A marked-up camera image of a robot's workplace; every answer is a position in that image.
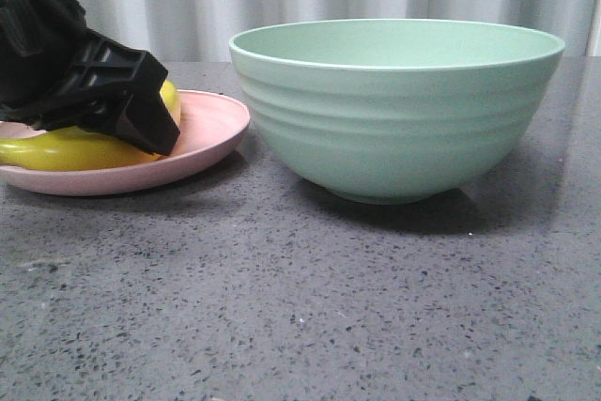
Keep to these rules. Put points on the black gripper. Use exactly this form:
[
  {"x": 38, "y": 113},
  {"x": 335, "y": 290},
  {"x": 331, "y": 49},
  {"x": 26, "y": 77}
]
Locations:
[{"x": 55, "y": 75}]

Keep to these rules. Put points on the yellow banana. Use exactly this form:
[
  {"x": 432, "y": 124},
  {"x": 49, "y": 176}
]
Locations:
[{"x": 71, "y": 149}]

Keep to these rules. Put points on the pink plate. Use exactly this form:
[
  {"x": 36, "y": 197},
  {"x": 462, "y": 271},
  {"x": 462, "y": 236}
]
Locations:
[{"x": 211, "y": 127}]

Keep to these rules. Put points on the green ribbed bowl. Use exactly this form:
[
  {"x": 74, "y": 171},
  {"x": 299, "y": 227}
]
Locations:
[{"x": 392, "y": 111}]

